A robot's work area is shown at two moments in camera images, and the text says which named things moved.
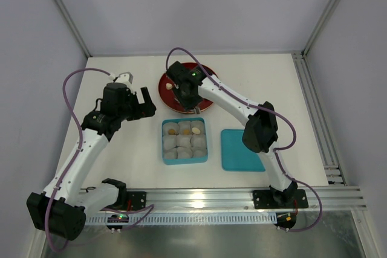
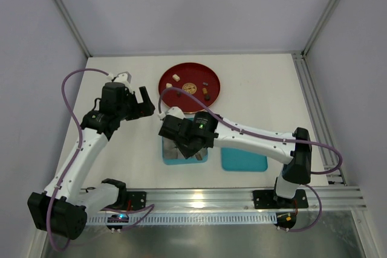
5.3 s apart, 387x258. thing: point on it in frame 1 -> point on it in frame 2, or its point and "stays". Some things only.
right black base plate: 265,199 stays
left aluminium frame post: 65,12 stays
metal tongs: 196,110 -> 198,156
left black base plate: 135,200 stays
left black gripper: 141,108 stays
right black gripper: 191,103 -> 184,145
